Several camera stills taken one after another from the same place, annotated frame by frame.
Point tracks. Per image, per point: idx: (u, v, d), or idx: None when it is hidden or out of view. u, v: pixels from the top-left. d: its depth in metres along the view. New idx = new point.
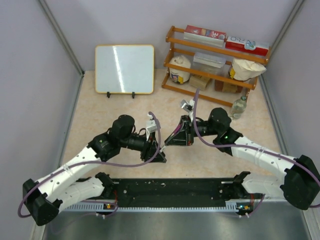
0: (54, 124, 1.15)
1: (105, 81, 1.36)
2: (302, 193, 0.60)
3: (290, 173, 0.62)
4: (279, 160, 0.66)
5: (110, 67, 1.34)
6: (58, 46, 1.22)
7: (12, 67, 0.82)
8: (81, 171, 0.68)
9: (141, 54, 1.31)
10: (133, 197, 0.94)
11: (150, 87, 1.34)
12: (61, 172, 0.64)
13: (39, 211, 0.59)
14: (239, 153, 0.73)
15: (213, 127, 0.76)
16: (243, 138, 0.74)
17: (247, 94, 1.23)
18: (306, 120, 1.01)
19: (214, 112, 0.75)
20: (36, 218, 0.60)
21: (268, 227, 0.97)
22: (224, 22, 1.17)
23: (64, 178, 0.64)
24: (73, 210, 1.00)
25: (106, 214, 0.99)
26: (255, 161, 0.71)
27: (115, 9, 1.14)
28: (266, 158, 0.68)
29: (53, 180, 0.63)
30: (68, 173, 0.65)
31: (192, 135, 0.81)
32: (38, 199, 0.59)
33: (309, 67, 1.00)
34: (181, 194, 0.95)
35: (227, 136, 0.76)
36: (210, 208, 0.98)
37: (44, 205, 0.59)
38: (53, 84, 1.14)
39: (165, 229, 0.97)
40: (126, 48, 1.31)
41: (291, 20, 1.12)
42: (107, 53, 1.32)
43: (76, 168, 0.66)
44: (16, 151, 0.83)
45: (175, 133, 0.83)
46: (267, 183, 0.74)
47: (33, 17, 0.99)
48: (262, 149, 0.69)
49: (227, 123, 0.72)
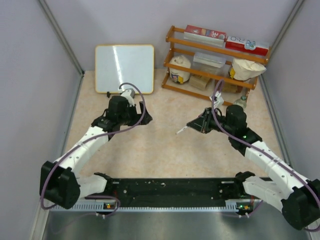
0: (54, 124, 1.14)
1: (105, 81, 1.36)
2: (303, 216, 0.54)
3: (297, 190, 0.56)
4: (290, 177, 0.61)
5: (110, 67, 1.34)
6: (58, 45, 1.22)
7: (13, 67, 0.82)
8: (94, 146, 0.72)
9: (141, 54, 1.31)
10: (133, 197, 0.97)
11: (149, 87, 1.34)
12: (77, 147, 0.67)
13: (66, 188, 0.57)
14: (253, 157, 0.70)
15: (229, 123, 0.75)
16: (262, 142, 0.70)
17: (247, 94, 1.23)
18: (306, 120, 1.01)
19: (230, 107, 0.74)
20: (63, 198, 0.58)
21: (268, 228, 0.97)
22: (224, 22, 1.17)
23: (83, 152, 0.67)
24: (73, 210, 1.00)
25: (106, 214, 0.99)
26: (266, 169, 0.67)
27: (115, 9, 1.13)
28: (278, 170, 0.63)
29: (72, 156, 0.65)
30: (84, 147, 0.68)
31: (208, 123, 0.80)
32: (63, 174, 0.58)
33: (310, 67, 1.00)
34: (181, 194, 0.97)
35: (245, 136, 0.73)
36: (212, 208, 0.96)
37: (71, 178, 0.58)
38: (53, 83, 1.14)
39: (165, 229, 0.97)
40: (126, 48, 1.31)
41: (291, 20, 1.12)
42: (107, 53, 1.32)
43: (90, 142, 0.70)
44: (16, 150, 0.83)
45: (197, 117, 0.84)
46: (268, 192, 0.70)
47: (33, 16, 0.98)
48: (277, 160, 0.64)
49: (241, 119, 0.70)
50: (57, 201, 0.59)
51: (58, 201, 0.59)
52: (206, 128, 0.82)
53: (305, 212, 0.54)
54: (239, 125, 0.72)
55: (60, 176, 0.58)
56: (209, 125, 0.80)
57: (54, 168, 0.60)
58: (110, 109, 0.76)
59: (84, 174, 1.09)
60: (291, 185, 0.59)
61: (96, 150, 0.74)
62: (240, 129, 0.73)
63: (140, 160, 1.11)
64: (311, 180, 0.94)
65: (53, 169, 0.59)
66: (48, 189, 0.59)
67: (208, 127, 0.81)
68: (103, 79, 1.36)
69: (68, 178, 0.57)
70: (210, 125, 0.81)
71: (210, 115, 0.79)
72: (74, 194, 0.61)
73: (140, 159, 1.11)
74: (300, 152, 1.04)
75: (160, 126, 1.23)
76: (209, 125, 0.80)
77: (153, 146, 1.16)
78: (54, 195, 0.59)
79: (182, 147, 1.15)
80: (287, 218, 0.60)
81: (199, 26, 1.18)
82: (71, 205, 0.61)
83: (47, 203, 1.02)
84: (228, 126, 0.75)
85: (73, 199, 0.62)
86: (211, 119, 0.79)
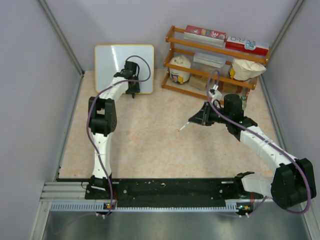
0: (54, 124, 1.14)
1: (104, 81, 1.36)
2: (288, 192, 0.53)
3: (283, 166, 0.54)
4: (280, 155, 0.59)
5: (110, 67, 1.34)
6: (58, 45, 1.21)
7: (13, 66, 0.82)
8: (120, 89, 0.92)
9: (141, 54, 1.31)
10: (133, 197, 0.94)
11: (149, 87, 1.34)
12: (111, 88, 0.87)
13: (111, 111, 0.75)
14: (246, 140, 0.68)
15: (226, 110, 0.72)
16: (257, 127, 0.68)
17: (247, 94, 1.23)
18: (306, 119, 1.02)
19: (229, 96, 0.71)
20: (110, 122, 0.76)
21: (268, 228, 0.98)
22: (224, 22, 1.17)
23: (115, 91, 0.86)
24: (73, 211, 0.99)
25: (106, 215, 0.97)
26: (258, 151, 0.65)
27: (114, 9, 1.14)
28: (268, 149, 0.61)
29: (108, 93, 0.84)
30: (115, 87, 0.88)
31: (208, 116, 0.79)
32: (106, 103, 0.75)
33: (310, 66, 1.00)
34: (181, 194, 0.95)
35: (241, 122, 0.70)
36: (204, 208, 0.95)
37: (113, 105, 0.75)
38: (53, 83, 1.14)
39: (165, 229, 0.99)
40: (125, 48, 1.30)
41: (290, 20, 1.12)
42: (106, 53, 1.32)
43: (119, 85, 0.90)
44: (16, 150, 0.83)
45: (198, 112, 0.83)
46: (262, 181, 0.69)
47: (33, 16, 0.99)
48: (268, 141, 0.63)
49: (237, 104, 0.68)
50: (103, 124, 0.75)
51: (103, 125, 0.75)
52: (207, 121, 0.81)
53: (290, 189, 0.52)
54: (235, 111, 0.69)
55: (104, 103, 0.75)
56: (209, 118, 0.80)
57: (96, 100, 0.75)
58: (126, 66, 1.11)
59: (84, 174, 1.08)
60: (278, 162, 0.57)
61: (122, 94, 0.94)
62: (236, 115, 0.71)
63: (140, 160, 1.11)
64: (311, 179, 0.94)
65: (95, 100, 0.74)
66: (95, 120, 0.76)
67: (209, 120, 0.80)
68: (103, 79, 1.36)
69: (111, 104, 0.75)
70: (210, 118, 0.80)
71: (209, 107, 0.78)
72: (114, 121, 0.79)
73: (140, 158, 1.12)
74: (299, 152, 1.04)
75: (160, 126, 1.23)
76: (209, 118, 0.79)
77: (153, 146, 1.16)
78: (101, 122, 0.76)
79: (182, 147, 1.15)
80: (274, 199, 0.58)
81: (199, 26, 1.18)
82: (112, 130, 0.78)
83: (47, 203, 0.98)
84: (225, 114, 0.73)
85: (113, 126, 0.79)
86: (211, 111, 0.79)
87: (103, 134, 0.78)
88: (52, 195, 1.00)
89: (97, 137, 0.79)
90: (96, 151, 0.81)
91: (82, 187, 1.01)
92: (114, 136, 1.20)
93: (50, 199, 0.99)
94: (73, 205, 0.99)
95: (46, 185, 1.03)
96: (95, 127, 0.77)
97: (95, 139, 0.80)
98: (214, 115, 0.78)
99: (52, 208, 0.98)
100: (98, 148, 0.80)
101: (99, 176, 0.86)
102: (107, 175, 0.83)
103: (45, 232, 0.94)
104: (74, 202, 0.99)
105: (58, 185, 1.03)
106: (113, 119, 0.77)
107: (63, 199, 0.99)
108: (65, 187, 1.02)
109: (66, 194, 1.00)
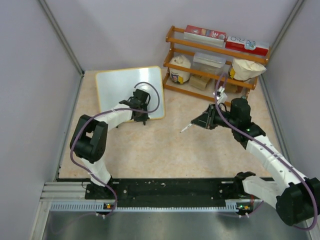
0: (54, 124, 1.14)
1: (110, 103, 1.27)
2: (295, 212, 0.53)
3: (292, 187, 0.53)
4: (289, 173, 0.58)
5: (117, 91, 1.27)
6: (58, 45, 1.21)
7: (13, 66, 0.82)
8: (121, 116, 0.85)
9: (149, 77, 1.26)
10: (133, 197, 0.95)
11: (161, 111, 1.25)
12: (110, 111, 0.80)
13: (99, 136, 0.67)
14: (254, 150, 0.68)
15: (233, 116, 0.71)
16: (264, 137, 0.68)
17: (247, 94, 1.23)
18: (306, 120, 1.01)
19: (236, 101, 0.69)
20: (95, 149, 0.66)
21: (268, 228, 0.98)
22: (224, 22, 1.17)
23: (114, 115, 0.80)
24: (73, 211, 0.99)
25: (106, 214, 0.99)
26: (265, 163, 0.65)
27: (114, 9, 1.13)
28: (277, 165, 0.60)
29: (106, 116, 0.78)
30: (115, 113, 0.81)
31: (213, 119, 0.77)
32: (97, 127, 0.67)
33: (310, 67, 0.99)
34: (181, 194, 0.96)
35: (248, 129, 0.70)
36: (210, 208, 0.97)
37: (104, 130, 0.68)
38: (53, 83, 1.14)
39: (165, 229, 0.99)
40: (131, 73, 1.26)
41: (291, 19, 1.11)
42: (110, 78, 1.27)
43: (120, 112, 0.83)
44: (16, 149, 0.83)
45: (201, 114, 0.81)
46: (265, 190, 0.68)
47: (33, 16, 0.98)
48: (277, 155, 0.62)
49: (245, 110, 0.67)
50: (87, 150, 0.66)
51: (86, 151, 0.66)
52: (211, 124, 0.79)
53: (298, 209, 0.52)
54: (242, 117, 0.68)
55: (96, 125, 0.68)
56: (214, 121, 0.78)
57: (89, 121, 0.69)
58: (135, 95, 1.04)
59: (84, 174, 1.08)
60: (287, 181, 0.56)
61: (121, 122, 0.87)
62: (243, 121, 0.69)
63: (140, 160, 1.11)
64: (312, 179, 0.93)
65: (88, 121, 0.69)
66: (79, 142, 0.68)
67: (213, 123, 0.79)
68: (109, 100, 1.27)
69: (103, 128, 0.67)
70: (214, 121, 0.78)
71: (214, 110, 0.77)
72: (101, 148, 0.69)
73: (140, 159, 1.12)
74: (299, 152, 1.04)
75: (160, 126, 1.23)
76: (214, 121, 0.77)
77: (153, 146, 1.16)
78: (84, 148, 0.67)
79: (182, 147, 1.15)
80: (279, 213, 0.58)
81: (202, 27, 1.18)
82: (96, 158, 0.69)
83: (47, 203, 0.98)
84: (231, 119, 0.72)
85: (99, 154, 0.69)
86: (215, 115, 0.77)
87: (89, 160, 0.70)
88: (52, 195, 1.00)
89: (85, 162, 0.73)
90: (89, 171, 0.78)
91: (82, 187, 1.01)
92: (114, 136, 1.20)
93: (50, 200, 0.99)
94: (73, 205, 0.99)
95: (46, 185, 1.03)
96: (78, 152, 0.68)
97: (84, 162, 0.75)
98: (219, 119, 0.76)
99: (52, 208, 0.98)
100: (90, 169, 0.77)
101: (97, 183, 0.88)
102: (105, 185, 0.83)
103: (45, 232, 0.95)
104: (75, 202, 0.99)
105: (58, 186, 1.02)
106: (100, 145, 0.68)
107: (63, 199, 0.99)
108: (65, 187, 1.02)
109: (66, 194, 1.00)
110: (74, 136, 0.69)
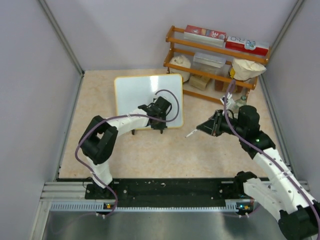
0: (54, 124, 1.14)
1: (127, 108, 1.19)
2: (300, 233, 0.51)
3: (300, 212, 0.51)
4: (297, 194, 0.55)
5: (137, 96, 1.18)
6: (58, 45, 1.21)
7: (13, 66, 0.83)
8: (136, 122, 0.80)
9: (169, 84, 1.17)
10: (133, 197, 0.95)
11: (179, 120, 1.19)
12: (125, 116, 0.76)
13: (106, 141, 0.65)
14: (262, 163, 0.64)
15: (241, 124, 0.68)
16: (274, 150, 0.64)
17: (247, 94, 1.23)
18: (306, 120, 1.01)
19: (244, 108, 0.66)
20: (100, 152, 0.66)
21: (268, 228, 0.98)
22: (224, 22, 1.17)
23: (127, 121, 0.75)
24: (73, 211, 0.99)
25: (106, 214, 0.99)
26: (272, 179, 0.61)
27: (114, 9, 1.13)
28: (286, 184, 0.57)
29: (119, 120, 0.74)
30: (129, 118, 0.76)
31: (219, 126, 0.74)
32: (107, 131, 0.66)
33: (310, 67, 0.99)
34: (181, 194, 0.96)
35: (258, 139, 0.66)
36: (211, 208, 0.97)
37: (113, 135, 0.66)
38: (53, 83, 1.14)
39: (165, 229, 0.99)
40: (151, 79, 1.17)
41: (291, 19, 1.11)
42: (129, 83, 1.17)
43: (136, 117, 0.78)
44: (16, 149, 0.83)
45: (208, 120, 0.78)
46: (268, 199, 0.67)
47: (33, 16, 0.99)
48: (287, 174, 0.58)
49: (254, 119, 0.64)
50: (93, 151, 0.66)
51: (92, 152, 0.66)
52: (217, 131, 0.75)
53: (302, 231, 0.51)
54: (251, 126, 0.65)
55: (106, 129, 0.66)
56: (220, 128, 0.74)
57: (102, 123, 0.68)
58: (156, 103, 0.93)
59: (84, 174, 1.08)
60: (295, 203, 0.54)
61: (135, 128, 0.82)
62: (252, 130, 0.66)
63: (140, 160, 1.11)
64: (313, 179, 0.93)
65: (100, 123, 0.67)
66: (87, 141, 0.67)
67: (220, 130, 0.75)
68: (127, 104, 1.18)
69: (112, 133, 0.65)
70: (221, 128, 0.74)
71: (220, 117, 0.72)
72: (107, 152, 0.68)
73: (140, 159, 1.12)
74: (299, 152, 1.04)
75: None
76: (220, 128, 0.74)
77: (153, 146, 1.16)
78: (90, 149, 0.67)
79: (182, 147, 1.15)
80: (281, 228, 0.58)
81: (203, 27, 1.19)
82: (100, 161, 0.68)
83: (47, 203, 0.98)
84: (238, 127, 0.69)
85: (104, 157, 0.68)
86: (222, 122, 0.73)
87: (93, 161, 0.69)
88: (52, 195, 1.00)
89: (89, 161, 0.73)
90: (91, 170, 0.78)
91: (82, 187, 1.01)
92: None
93: (50, 200, 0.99)
94: (73, 205, 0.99)
95: (46, 185, 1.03)
96: (85, 150, 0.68)
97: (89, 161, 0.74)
98: (226, 126, 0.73)
99: (52, 208, 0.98)
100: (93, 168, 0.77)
101: (97, 184, 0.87)
102: (105, 186, 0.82)
103: (45, 232, 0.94)
104: (75, 202, 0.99)
105: (58, 186, 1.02)
106: (107, 149, 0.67)
107: (63, 199, 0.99)
108: (65, 187, 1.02)
109: (66, 194, 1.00)
110: (85, 133, 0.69)
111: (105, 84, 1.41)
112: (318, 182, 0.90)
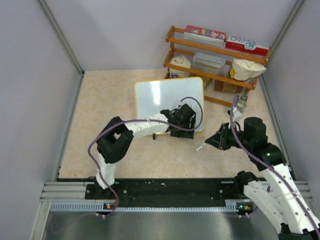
0: (54, 124, 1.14)
1: (147, 110, 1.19)
2: None
3: (304, 237, 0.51)
4: (304, 217, 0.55)
5: (157, 101, 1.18)
6: (58, 45, 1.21)
7: (13, 66, 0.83)
8: (154, 128, 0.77)
9: (190, 88, 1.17)
10: (133, 197, 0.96)
11: (201, 125, 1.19)
12: (144, 121, 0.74)
13: (120, 144, 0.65)
14: (269, 179, 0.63)
15: (247, 137, 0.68)
16: (284, 167, 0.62)
17: (247, 94, 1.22)
18: (306, 120, 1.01)
19: (250, 120, 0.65)
20: (112, 153, 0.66)
21: (268, 228, 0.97)
22: (224, 22, 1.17)
23: (145, 126, 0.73)
24: (73, 211, 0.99)
25: (106, 214, 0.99)
26: (279, 197, 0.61)
27: (114, 9, 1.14)
28: (293, 205, 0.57)
29: (137, 124, 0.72)
30: (149, 124, 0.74)
31: (225, 139, 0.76)
32: (124, 134, 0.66)
33: (310, 67, 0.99)
34: (181, 194, 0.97)
35: (269, 153, 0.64)
36: (211, 208, 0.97)
37: (129, 139, 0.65)
38: (53, 83, 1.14)
39: (165, 229, 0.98)
40: (172, 82, 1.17)
41: (291, 20, 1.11)
42: (148, 88, 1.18)
43: (155, 123, 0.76)
44: (16, 149, 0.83)
45: (215, 133, 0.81)
46: (268, 207, 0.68)
47: (33, 16, 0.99)
48: (296, 195, 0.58)
49: (260, 130, 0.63)
50: (106, 150, 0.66)
51: (105, 150, 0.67)
52: (224, 144, 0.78)
53: None
54: (258, 137, 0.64)
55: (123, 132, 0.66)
56: (227, 141, 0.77)
57: (119, 124, 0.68)
58: (181, 110, 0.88)
59: (84, 174, 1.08)
60: (301, 226, 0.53)
61: (152, 133, 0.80)
62: (259, 141, 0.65)
63: (140, 160, 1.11)
64: (312, 179, 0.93)
65: (119, 124, 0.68)
66: (102, 139, 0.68)
67: (227, 143, 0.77)
68: (146, 107, 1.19)
69: (127, 138, 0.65)
70: (228, 141, 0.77)
71: (226, 130, 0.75)
72: (119, 155, 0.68)
73: (140, 158, 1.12)
74: (299, 152, 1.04)
75: None
76: (227, 142, 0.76)
77: (153, 146, 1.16)
78: (104, 148, 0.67)
79: (182, 147, 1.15)
80: None
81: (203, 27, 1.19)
82: (111, 161, 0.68)
83: (47, 203, 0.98)
84: (245, 139, 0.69)
85: (116, 158, 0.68)
86: (228, 135, 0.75)
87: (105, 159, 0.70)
88: (52, 195, 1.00)
89: (101, 158, 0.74)
90: (99, 167, 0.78)
91: (82, 187, 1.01)
92: None
93: (50, 200, 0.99)
94: (72, 205, 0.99)
95: (46, 185, 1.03)
96: (99, 146, 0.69)
97: (100, 158, 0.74)
98: (232, 139, 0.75)
99: (52, 208, 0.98)
100: (101, 167, 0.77)
101: (100, 184, 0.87)
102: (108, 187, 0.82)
103: (45, 232, 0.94)
104: (74, 202, 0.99)
105: (57, 186, 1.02)
106: (120, 152, 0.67)
107: (63, 199, 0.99)
108: (65, 187, 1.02)
109: (66, 194, 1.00)
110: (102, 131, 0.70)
111: (105, 84, 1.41)
112: (318, 181, 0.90)
